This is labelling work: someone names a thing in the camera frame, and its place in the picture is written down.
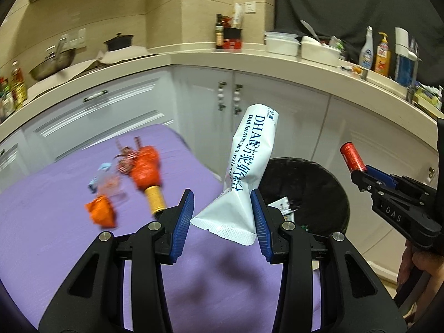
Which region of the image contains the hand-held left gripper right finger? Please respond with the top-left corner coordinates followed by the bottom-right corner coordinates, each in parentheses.
top-left (250, 189), bottom-right (406, 333)

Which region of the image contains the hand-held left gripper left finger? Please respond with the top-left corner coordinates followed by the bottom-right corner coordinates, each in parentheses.
top-left (38, 189), bottom-right (195, 333)

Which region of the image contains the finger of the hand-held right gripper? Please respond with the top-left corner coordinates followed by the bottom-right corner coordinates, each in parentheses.
top-left (364, 165), bottom-right (402, 187)
top-left (351, 171), bottom-right (383, 199)

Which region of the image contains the red label brown bottle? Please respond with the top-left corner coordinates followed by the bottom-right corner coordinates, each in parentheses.
top-left (340, 142), bottom-right (364, 173)

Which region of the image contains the black lined trash bin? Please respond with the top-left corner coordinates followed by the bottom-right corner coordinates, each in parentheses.
top-left (258, 157), bottom-right (350, 240)

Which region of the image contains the orange yellow label bottle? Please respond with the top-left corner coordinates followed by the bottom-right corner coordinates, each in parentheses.
top-left (130, 146), bottom-right (169, 216)

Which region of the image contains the white milk powder sachet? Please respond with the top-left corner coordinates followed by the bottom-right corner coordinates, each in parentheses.
top-left (190, 104), bottom-right (280, 246)

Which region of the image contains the orange plastic bag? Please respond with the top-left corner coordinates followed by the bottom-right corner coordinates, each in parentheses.
top-left (85, 196), bottom-right (117, 229)

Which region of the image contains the small clear pink wrapper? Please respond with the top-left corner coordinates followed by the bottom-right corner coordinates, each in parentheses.
top-left (104, 175), bottom-right (122, 195)

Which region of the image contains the red white checkered ribbon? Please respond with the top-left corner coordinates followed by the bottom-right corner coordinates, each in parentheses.
top-left (116, 138), bottom-right (143, 175)

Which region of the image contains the small blue white tube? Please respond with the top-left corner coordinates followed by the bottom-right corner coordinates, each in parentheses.
top-left (87, 163), bottom-right (112, 193)

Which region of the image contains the person's right hand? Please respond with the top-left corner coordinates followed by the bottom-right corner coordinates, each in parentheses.
top-left (398, 250), bottom-right (440, 317)

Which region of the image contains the chrome faucet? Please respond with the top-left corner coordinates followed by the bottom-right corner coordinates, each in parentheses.
top-left (407, 38), bottom-right (420, 104)

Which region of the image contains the white kitchen cabinet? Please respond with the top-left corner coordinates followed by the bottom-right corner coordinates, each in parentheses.
top-left (0, 66), bottom-right (444, 285)

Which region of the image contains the green yellow packet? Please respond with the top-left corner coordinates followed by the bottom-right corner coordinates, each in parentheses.
top-left (414, 83), bottom-right (444, 110)

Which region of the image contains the yellow dish soap bottle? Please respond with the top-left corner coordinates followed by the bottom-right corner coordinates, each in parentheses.
top-left (374, 32), bottom-right (391, 77)

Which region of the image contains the white blue spray bottle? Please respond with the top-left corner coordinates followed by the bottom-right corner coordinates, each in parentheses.
top-left (358, 26), bottom-right (374, 70)

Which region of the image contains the purple tablecloth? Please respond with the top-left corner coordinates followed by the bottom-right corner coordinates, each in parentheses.
top-left (0, 125), bottom-right (321, 333)

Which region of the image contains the open white container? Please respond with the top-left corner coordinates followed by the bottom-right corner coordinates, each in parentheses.
top-left (300, 36), bottom-right (341, 67)

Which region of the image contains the green white packet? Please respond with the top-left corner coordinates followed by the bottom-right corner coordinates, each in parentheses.
top-left (328, 36), bottom-right (347, 59)

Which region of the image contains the white faucet water filter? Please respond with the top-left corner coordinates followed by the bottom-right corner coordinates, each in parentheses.
top-left (395, 27), bottom-right (418, 58)

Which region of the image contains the white container with lid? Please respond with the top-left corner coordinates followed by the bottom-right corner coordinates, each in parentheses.
top-left (264, 31), bottom-right (301, 56)

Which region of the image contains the metal spoon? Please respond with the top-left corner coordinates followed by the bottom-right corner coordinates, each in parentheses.
top-left (300, 20), bottom-right (321, 40)

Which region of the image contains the beige stone countertop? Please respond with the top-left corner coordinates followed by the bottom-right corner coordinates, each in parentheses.
top-left (0, 47), bottom-right (444, 153)

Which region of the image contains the beige stove cloth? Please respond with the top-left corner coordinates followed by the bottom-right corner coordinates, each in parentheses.
top-left (26, 50), bottom-right (158, 103)

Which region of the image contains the black pot with lid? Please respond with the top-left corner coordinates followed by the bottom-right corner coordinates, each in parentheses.
top-left (104, 33), bottom-right (134, 52)

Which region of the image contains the steel wok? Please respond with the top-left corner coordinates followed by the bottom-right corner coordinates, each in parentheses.
top-left (29, 38), bottom-right (76, 81)

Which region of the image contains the yellow cooking oil bottle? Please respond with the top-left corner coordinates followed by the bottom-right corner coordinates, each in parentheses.
top-left (10, 60), bottom-right (27, 108)

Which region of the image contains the double wall switch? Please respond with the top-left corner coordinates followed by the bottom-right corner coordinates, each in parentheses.
top-left (60, 28), bottom-right (86, 47)

